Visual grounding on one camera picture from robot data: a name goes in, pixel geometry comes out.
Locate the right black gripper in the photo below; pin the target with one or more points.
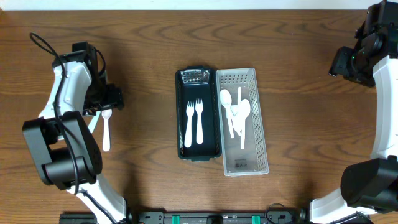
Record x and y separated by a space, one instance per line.
339 63

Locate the white spoon horizontal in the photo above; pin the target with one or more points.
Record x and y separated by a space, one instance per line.
248 109

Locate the black perforated plastic basket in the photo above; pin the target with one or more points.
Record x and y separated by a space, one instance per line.
191 83

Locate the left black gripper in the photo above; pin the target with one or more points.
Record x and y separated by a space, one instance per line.
109 101

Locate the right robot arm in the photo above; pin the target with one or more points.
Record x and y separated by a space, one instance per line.
368 187

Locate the white spoon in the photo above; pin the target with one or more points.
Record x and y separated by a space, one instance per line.
106 115
238 98

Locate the white spoon diagonal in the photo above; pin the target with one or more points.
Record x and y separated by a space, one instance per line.
235 121

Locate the white spoon vertical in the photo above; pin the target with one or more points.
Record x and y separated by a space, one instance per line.
226 101

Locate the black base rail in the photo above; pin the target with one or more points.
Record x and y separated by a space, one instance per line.
274 214

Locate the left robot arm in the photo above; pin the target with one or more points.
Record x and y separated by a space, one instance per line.
60 140

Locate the clear perforated plastic basket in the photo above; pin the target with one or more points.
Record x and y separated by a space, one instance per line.
252 160

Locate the white plastic fork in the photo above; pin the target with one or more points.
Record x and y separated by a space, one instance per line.
188 133
199 110

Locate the mint green plastic fork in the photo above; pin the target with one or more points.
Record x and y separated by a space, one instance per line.
94 121

